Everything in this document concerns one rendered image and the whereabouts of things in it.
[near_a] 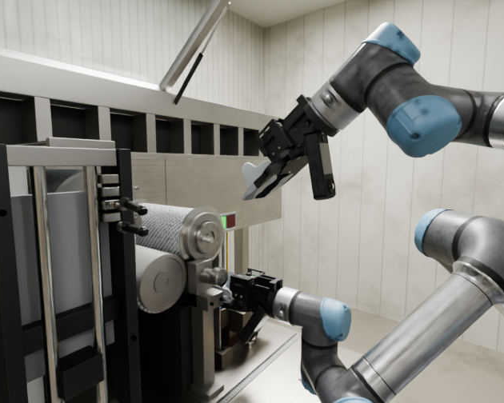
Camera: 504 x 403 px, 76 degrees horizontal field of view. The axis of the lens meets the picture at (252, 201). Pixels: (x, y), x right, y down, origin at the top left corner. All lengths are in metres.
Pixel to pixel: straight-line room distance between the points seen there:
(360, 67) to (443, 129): 0.15
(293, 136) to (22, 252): 0.42
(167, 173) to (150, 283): 0.50
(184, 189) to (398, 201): 2.29
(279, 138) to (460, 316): 0.42
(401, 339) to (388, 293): 2.69
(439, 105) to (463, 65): 2.65
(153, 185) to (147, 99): 0.27
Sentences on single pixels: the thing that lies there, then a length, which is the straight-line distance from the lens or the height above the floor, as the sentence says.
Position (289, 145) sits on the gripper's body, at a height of 1.45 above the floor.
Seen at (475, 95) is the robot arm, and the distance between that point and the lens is 0.55.
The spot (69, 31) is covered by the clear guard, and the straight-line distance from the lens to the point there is 0.95.
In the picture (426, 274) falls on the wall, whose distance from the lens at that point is 3.17.
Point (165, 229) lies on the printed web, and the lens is 0.77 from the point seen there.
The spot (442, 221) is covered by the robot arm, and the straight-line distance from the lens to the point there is 0.78.
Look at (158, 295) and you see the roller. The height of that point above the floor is 1.15.
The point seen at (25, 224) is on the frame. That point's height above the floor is 1.35.
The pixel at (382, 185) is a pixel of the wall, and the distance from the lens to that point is 3.14.
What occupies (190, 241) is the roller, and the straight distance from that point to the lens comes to 0.73.
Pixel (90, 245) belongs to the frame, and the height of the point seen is 1.32.
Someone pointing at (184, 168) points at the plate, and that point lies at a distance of 1.15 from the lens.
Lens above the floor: 1.42
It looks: 7 degrees down
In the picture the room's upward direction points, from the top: straight up
